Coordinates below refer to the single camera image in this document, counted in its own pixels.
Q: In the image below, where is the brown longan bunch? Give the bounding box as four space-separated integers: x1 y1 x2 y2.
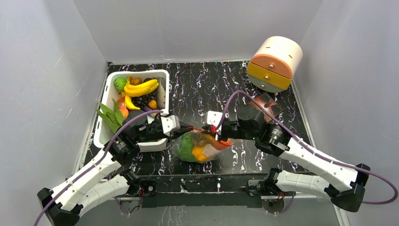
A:
190 131 213 147

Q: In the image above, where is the red peach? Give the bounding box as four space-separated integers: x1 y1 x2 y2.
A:
212 138 232 150

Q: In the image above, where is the green lettuce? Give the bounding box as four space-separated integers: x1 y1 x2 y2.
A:
177 133 197 162

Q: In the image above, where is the clear zip top bag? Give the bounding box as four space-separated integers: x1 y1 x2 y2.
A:
171 127 238 163

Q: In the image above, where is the orange bell pepper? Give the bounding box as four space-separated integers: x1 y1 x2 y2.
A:
192 146 208 162

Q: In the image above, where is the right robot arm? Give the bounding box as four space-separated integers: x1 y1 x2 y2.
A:
203 105 368 212

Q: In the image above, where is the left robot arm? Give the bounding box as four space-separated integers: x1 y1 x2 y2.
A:
34 110 192 226

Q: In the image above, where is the white food bin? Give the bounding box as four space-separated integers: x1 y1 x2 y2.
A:
93 69 169 153

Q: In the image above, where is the black grape bunch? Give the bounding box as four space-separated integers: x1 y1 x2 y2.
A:
132 93 156 108

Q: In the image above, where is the brown fish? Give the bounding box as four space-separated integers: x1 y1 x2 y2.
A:
156 83 166 109

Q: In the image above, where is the small curved yellow banana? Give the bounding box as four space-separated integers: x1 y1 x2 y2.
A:
124 95 141 110

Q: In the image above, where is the green leaf vegetable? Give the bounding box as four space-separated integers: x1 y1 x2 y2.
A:
96 99 129 134

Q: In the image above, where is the yellow banana bunch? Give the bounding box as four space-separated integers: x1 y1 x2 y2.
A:
124 76 159 97

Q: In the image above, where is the brown kiwi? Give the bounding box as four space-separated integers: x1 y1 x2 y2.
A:
129 77 143 86

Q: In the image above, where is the green lime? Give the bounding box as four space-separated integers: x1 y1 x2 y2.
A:
113 77 127 92

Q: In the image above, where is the round drawer cabinet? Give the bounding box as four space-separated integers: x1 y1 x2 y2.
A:
247 36 303 93

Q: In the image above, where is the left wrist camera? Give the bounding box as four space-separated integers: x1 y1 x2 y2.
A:
160 115 181 136

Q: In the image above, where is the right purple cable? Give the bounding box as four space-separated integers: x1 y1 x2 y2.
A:
215 90 399 205

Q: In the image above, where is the purple cable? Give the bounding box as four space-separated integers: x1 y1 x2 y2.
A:
33 109 164 226
215 90 399 205

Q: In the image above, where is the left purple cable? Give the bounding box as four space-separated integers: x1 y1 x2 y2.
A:
33 109 164 226

